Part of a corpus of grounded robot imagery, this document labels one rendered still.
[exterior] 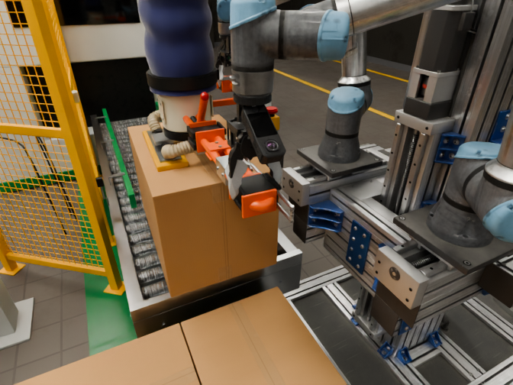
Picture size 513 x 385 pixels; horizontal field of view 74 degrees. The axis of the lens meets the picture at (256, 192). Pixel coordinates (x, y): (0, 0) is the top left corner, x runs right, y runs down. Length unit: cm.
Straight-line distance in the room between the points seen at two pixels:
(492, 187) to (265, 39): 50
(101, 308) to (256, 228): 129
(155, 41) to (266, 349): 102
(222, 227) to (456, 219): 65
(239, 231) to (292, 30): 72
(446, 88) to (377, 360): 113
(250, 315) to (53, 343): 119
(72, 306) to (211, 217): 140
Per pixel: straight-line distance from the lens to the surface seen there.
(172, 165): 111
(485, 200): 79
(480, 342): 194
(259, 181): 71
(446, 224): 95
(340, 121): 119
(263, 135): 60
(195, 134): 96
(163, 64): 111
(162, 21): 109
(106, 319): 217
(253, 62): 60
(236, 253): 119
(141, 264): 159
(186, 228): 107
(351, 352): 169
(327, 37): 59
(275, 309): 134
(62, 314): 230
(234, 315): 133
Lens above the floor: 157
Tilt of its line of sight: 31 degrees down
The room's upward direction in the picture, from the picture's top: straight up
